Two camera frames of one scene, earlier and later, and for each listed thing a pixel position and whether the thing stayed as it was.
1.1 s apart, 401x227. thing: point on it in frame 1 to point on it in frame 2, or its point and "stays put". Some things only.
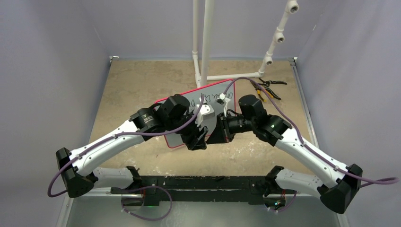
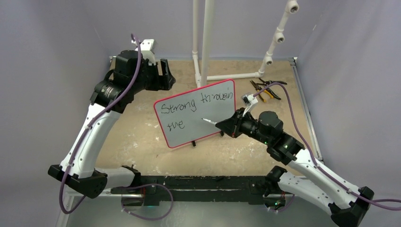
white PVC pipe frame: (292, 6) stays put
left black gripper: (196, 138) to (161, 82)
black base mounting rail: (152, 191) stays put
